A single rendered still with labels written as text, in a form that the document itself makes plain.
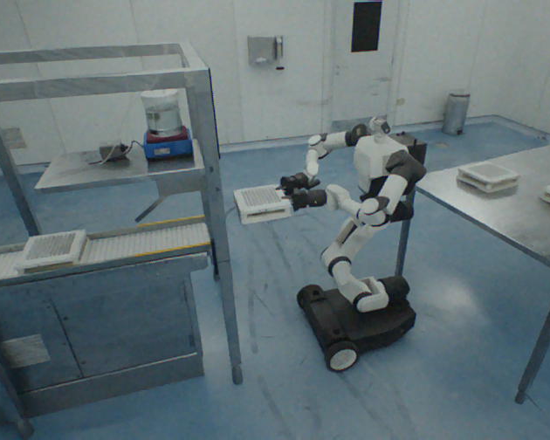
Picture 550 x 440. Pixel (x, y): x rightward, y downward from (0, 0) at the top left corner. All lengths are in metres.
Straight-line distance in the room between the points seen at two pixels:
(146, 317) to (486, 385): 1.90
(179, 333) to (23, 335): 0.72
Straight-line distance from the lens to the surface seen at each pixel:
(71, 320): 2.18
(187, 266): 1.91
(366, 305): 2.49
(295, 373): 2.48
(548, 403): 2.73
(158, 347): 2.31
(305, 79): 5.76
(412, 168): 1.88
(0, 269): 2.16
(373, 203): 1.76
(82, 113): 5.71
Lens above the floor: 1.94
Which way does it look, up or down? 30 degrees down
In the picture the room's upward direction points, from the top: 2 degrees counter-clockwise
